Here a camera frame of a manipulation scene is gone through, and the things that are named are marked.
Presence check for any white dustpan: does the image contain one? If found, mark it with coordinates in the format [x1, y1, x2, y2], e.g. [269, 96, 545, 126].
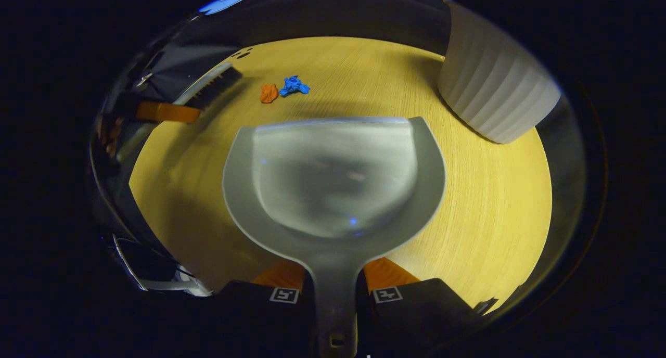
[222, 116, 447, 358]

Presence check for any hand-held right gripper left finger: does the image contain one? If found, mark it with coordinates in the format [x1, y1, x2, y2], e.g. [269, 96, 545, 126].
[208, 258, 318, 358]

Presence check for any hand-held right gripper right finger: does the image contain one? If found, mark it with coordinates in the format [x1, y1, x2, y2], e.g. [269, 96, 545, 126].
[356, 257, 497, 358]

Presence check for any white ribbed garbage bin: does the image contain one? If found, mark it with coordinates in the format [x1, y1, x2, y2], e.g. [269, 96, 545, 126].
[437, 2, 562, 144]

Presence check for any wooden desktop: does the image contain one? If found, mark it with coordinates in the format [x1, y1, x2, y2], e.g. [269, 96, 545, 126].
[129, 36, 553, 312]

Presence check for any blue paper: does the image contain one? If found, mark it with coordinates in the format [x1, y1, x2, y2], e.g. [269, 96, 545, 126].
[279, 75, 311, 97]

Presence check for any small white broom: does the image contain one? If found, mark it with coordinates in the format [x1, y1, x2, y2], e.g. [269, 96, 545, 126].
[117, 61, 244, 163]

